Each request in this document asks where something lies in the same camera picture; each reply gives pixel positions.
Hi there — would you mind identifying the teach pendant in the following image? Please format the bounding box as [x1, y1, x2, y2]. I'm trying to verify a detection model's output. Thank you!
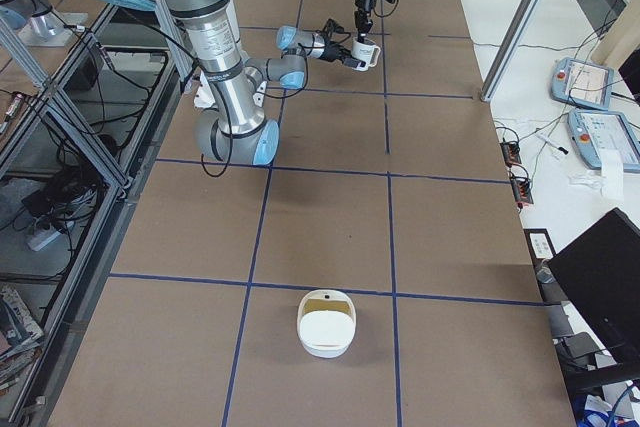
[550, 57, 614, 111]
[568, 109, 639, 173]

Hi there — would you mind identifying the white lidded bin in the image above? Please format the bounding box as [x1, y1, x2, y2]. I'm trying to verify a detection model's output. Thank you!
[296, 289, 357, 359]

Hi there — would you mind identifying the aluminium frame post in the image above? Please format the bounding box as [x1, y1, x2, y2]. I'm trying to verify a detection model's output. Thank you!
[480, 0, 541, 102]

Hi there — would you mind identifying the lower orange black adapter box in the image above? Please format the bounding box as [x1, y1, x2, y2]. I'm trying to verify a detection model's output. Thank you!
[509, 173, 534, 208]

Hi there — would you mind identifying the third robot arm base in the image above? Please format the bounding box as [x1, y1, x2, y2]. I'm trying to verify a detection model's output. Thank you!
[1, 0, 88, 47]

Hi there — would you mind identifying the upper teach pendant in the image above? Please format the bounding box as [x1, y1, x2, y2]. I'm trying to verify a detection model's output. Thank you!
[550, 57, 614, 111]

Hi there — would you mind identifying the upper orange black adapter box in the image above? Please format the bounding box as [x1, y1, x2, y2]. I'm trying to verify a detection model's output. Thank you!
[500, 140, 521, 167]

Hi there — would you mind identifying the black monitor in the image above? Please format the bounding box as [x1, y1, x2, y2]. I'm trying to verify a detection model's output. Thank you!
[548, 208, 639, 362]

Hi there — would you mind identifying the stack of magazines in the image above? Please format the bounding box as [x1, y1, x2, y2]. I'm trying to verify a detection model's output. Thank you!
[1, 284, 44, 394]

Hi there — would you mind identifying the orange black adapter box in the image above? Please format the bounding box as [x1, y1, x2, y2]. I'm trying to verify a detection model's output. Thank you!
[509, 173, 534, 208]
[500, 140, 521, 167]

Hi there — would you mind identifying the white power strip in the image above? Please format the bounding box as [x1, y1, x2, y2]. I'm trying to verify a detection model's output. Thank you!
[26, 227, 67, 252]

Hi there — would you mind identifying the white label card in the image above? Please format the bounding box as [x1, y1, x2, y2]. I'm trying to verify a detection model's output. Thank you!
[529, 233, 554, 259]

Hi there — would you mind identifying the white mug with lettering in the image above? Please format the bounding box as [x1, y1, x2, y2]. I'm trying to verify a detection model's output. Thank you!
[351, 38, 381, 71]

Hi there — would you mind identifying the white paper slip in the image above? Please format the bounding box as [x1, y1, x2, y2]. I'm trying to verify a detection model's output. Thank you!
[598, 149, 624, 201]

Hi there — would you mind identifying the lower teach pendant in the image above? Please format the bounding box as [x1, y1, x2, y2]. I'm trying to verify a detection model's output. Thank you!
[568, 109, 639, 173]

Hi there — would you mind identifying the aluminium frame rack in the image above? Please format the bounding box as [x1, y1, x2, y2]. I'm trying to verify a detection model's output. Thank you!
[1, 6, 180, 426]

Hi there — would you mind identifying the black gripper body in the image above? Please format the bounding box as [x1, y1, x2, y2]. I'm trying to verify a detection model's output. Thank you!
[354, 0, 376, 22]
[319, 40, 345, 62]

